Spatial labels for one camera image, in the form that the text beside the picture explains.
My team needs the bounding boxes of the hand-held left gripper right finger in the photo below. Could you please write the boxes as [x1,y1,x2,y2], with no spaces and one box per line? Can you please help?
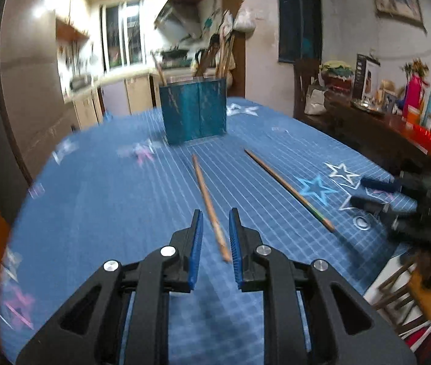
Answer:
[228,208,417,365]

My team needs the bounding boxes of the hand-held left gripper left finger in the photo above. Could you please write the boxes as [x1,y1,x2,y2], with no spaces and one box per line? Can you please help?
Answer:
[16,209,204,365]

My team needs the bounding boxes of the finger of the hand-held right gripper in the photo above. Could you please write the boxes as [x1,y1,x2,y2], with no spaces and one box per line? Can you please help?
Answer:
[350,195,391,217]
[360,176,405,194]

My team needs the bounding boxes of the wooden chopstick with green band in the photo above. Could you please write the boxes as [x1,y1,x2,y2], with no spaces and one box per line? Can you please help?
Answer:
[244,148,337,233]

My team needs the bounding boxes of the teal metal utensil holder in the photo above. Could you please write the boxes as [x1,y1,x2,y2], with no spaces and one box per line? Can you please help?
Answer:
[158,76,227,146]

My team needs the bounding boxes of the worn wooden chopstick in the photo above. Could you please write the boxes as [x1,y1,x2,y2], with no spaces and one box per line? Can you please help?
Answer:
[152,54,168,86]

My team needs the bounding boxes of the dark wooden sideboard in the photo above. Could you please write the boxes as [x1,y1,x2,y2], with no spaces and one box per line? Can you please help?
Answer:
[323,90,431,176]

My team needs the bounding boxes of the red box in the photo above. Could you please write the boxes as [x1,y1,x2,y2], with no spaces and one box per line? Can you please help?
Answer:
[405,108,431,157]

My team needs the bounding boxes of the blue checked star tablecloth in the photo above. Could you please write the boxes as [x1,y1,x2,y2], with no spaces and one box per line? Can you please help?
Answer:
[0,97,426,365]

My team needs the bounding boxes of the wooden stool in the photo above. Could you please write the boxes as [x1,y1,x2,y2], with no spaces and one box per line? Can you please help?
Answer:
[367,250,431,336]

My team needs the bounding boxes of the pink bottle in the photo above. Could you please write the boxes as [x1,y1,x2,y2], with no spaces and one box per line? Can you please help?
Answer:
[403,74,423,117]

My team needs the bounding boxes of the black printed box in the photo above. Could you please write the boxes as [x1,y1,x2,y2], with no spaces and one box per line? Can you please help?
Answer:
[351,54,382,102]

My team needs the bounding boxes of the dark wooden chair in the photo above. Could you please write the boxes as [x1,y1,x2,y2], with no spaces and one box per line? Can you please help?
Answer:
[293,58,327,123]

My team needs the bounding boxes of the beige kitchen base cabinets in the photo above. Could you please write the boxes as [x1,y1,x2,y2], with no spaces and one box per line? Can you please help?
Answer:
[71,71,163,130]

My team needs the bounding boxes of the dark window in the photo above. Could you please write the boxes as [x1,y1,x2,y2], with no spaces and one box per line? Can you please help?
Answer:
[278,0,323,66]

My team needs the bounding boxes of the black wok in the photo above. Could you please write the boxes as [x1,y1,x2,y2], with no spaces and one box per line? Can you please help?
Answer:
[160,47,190,62]

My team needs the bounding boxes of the white plastic bag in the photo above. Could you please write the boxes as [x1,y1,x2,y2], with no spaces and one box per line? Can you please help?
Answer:
[234,7,259,33]

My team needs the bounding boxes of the kitchen window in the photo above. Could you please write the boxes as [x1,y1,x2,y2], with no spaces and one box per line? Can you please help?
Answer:
[100,0,150,74]

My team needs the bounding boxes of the metal range hood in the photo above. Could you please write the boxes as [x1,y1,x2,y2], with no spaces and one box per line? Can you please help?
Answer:
[153,0,201,43]

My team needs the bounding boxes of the grey refrigerator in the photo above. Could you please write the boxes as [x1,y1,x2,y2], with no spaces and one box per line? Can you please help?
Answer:
[0,0,80,185]

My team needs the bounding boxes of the kitchen upper cabinet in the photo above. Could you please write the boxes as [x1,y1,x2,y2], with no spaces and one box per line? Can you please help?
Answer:
[55,0,91,41]

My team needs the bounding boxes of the framed wall picture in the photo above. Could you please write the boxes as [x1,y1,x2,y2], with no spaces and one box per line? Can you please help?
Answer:
[370,0,428,33]

